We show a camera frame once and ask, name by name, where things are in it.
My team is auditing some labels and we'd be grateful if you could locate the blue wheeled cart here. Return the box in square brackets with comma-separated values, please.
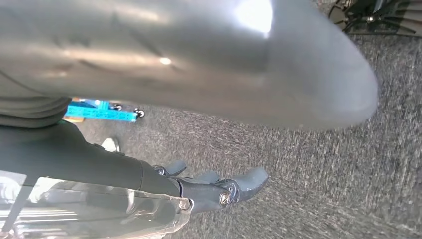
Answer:
[64, 98, 146, 123]

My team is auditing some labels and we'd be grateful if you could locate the black chair base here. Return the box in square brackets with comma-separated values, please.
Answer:
[329, 0, 422, 37]

